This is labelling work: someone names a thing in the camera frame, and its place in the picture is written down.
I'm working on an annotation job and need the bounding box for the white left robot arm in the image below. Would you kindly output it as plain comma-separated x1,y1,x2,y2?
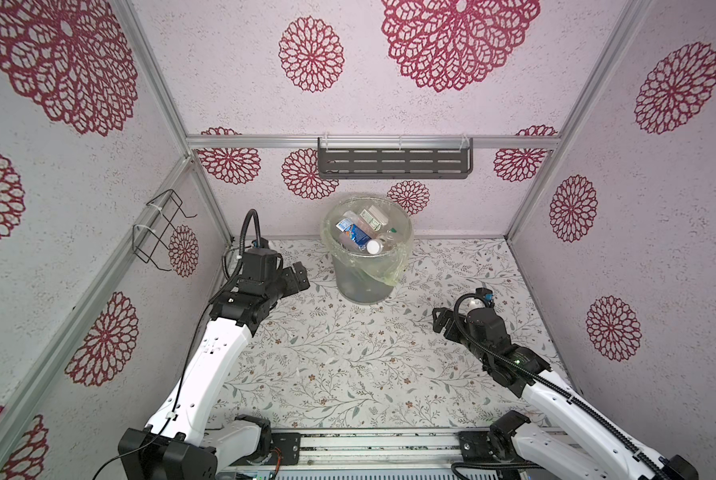
117,248,310,479

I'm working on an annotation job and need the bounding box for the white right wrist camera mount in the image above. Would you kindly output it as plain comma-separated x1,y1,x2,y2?
465,287,495,311

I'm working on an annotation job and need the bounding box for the green plastic bin liner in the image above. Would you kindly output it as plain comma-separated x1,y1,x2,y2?
319,191,416,287

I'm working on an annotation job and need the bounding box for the dark grey wall shelf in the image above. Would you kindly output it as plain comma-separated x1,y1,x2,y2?
316,138,473,180

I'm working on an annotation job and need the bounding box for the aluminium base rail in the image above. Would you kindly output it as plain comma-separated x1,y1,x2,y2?
213,425,575,480

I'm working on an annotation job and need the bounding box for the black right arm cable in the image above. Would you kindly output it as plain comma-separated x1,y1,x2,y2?
452,290,671,480

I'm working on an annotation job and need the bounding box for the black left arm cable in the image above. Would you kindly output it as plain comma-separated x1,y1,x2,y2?
90,208,263,480

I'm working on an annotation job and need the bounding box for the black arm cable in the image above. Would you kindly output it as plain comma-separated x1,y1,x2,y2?
452,290,671,480
90,208,263,480

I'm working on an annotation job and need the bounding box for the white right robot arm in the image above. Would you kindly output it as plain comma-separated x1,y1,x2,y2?
432,306,699,479

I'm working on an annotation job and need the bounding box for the black wire wall rack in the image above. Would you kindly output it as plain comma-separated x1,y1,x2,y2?
130,188,197,272

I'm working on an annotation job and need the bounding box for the clear bottle green label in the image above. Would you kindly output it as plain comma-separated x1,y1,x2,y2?
359,205,390,232

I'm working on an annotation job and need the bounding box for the grey mesh waste bin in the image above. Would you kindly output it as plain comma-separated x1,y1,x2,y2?
321,194,414,305

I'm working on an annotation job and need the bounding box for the crushed clear bottle blue cap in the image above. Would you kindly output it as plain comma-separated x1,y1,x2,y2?
336,218,371,252

